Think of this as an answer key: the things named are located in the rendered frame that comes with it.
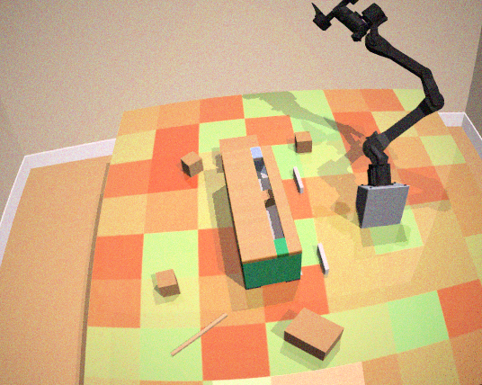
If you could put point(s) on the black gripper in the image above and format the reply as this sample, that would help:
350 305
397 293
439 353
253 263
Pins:
340 12

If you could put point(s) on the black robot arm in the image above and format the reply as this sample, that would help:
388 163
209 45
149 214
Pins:
379 173

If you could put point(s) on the tan thin stick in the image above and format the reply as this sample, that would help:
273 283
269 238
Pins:
214 323

